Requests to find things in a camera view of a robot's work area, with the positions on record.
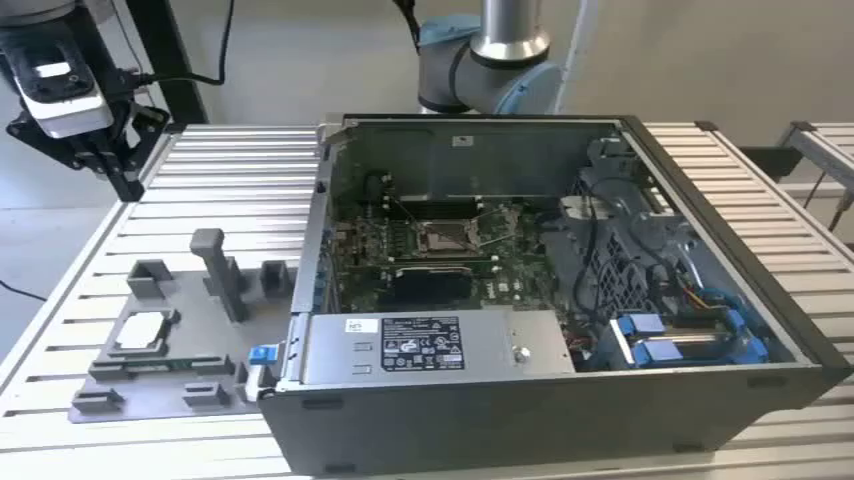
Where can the green motherboard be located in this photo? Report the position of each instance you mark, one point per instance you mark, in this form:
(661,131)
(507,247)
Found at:
(521,280)

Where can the metal locking lever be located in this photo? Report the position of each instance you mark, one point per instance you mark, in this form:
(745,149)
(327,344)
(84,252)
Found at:
(403,210)

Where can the green RAM stick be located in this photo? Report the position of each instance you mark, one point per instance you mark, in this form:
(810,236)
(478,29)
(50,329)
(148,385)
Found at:
(174,364)

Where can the silver power supply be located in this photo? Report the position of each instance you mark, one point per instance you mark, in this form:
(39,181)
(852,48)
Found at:
(334,350)

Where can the hard disk in blue carrier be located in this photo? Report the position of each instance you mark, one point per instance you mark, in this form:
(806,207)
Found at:
(261,354)
(641,324)
(657,352)

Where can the CPU socket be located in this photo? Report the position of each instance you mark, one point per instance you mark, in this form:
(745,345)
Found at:
(443,240)

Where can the grey metal drive cage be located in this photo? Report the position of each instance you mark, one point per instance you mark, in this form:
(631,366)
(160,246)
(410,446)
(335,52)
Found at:
(621,260)

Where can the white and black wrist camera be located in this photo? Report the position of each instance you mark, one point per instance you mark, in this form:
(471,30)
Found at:
(63,107)

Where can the grey parts rack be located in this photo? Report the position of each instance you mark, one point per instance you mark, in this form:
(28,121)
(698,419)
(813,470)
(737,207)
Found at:
(187,325)

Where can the black metal post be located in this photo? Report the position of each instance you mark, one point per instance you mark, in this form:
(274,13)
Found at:
(174,60)

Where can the black open PC case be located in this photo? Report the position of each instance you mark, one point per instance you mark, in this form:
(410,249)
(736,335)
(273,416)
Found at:
(467,430)

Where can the black graphics card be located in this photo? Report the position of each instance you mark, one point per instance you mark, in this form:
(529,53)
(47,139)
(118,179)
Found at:
(427,287)

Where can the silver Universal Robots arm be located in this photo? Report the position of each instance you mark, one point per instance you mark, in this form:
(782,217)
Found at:
(514,30)

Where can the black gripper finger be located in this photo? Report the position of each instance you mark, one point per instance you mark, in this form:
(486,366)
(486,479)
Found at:
(63,152)
(130,185)

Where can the silver CPU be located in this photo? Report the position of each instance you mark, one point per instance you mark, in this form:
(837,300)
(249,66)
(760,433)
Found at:
(143,332)

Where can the black RAM slot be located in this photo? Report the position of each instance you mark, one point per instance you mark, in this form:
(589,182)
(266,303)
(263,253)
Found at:
(434,207)
(441,260)

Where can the aluminium slat side table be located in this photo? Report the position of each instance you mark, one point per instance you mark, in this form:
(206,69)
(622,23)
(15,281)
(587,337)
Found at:
(834,135)

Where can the black box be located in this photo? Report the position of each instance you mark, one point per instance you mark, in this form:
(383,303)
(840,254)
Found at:
(768,160)

